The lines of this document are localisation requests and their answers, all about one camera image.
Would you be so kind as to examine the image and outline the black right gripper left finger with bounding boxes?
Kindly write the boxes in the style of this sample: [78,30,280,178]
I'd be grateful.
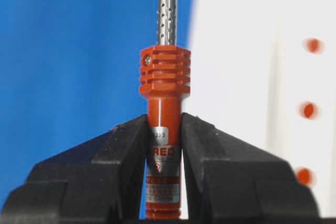
[1,115,148,223]

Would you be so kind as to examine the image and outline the large white board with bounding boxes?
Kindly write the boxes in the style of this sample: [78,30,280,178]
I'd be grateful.
[183,0,335,154]

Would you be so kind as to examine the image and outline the small white raised plate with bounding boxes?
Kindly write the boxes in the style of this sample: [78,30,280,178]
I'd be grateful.
[270,20,335,217]

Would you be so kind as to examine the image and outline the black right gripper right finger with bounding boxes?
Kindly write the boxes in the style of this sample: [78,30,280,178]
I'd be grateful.
[181,113,321,223]

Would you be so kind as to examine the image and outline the orange soldering iron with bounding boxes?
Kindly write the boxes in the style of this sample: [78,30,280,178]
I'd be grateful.
[140,0,191,220]

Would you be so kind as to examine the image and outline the blue table cloth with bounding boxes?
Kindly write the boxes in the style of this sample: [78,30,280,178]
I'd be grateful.
[1,0,192,214]

